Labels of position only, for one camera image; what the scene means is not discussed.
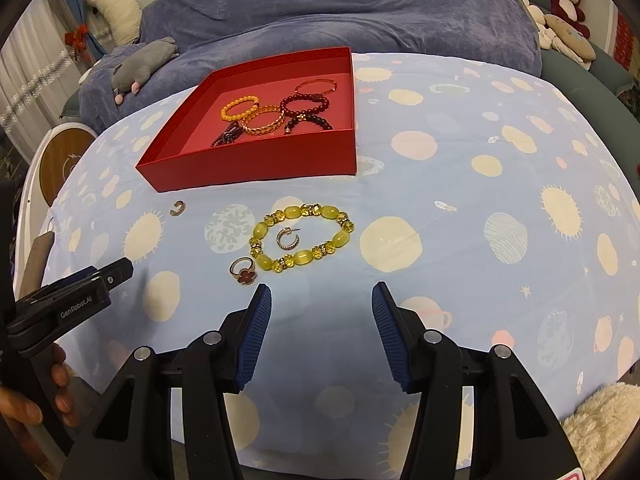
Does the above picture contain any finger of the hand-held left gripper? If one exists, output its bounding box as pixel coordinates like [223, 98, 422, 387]
[47, 266, 100, 288]
[92, 257, 135, 293]

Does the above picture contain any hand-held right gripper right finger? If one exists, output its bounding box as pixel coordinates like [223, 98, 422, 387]
[371, 281, 581, 480]

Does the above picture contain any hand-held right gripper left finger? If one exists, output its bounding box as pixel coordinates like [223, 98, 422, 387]
[60, 282, 273, 480]

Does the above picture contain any red flower ring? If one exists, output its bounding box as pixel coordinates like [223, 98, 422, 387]
[229, 257, 257, 286]

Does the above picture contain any hoop earring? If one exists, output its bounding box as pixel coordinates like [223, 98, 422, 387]
[276, 226, 301, 251]

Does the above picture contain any yellow-green bead bracelet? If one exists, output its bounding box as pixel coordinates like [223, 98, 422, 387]
[248, 202, 355, 272]

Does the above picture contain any red cardboard box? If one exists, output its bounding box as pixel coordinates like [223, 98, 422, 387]
[136, 46, 359, 194]

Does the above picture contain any dark purple bead bracelet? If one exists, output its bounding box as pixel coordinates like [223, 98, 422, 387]
[210, 124, 246, 148]

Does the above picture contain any yellow bead bracelet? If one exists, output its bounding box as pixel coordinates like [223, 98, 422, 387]
[220, 95, 261, 122]

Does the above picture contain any gold leaf pattern bangle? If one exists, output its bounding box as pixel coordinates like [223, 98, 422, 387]
[241, 105, 287, 137]

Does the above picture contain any black bead bracelet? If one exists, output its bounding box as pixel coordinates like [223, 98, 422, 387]
[284, 110, 333, 135]

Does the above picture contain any dark red bead bracelet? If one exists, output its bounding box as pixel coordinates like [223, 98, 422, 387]
[279, 92, 332, 120]

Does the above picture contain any thin gold bangle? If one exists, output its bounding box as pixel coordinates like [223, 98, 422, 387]
[294, 77, 338, 95]

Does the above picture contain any person's left hand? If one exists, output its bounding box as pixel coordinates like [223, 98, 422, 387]
[0, 344, 82, 461]

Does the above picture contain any brown tag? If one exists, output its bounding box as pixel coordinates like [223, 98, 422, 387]
[17, 232, 55, 297]

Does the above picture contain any light blue printed bed sheet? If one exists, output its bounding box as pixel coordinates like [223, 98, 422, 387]
[37, 50, 640, 466]

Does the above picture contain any white stand with wooden disc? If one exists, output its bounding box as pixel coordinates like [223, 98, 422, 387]
[12, 122, 98, 271]

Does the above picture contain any white curtain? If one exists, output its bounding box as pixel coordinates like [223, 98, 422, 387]
[0, 7, 86, 133]

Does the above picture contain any grey plush mouse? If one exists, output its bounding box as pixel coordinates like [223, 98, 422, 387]
[110, 36, 180, 106]

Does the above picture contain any red bow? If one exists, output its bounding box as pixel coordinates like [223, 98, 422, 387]
[64, 22, 90, 56]

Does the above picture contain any cream fluffy cloth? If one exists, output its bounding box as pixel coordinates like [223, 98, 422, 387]
[562, 382, 640, 480]

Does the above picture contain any white plush toy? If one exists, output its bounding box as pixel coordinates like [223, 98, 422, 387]
[84, 0, 143, 49]

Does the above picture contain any purple blanket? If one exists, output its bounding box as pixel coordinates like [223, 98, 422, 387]
[77, 0, 543, 133]

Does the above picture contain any beige cookie plush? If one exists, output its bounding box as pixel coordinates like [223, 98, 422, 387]
[544, 14, 597, 64]

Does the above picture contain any small white plush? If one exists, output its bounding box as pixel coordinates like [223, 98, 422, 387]
[515, 0, 576, 58]

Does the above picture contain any red monkey plush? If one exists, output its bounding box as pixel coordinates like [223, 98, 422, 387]
[542, 0, 592, 40]

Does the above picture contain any red patterned hanging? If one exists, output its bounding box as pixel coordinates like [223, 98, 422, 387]
[614, 7, 640, 61]

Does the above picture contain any dark green bed frame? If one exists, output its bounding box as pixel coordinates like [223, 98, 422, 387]
[475, 0, 640, 126]

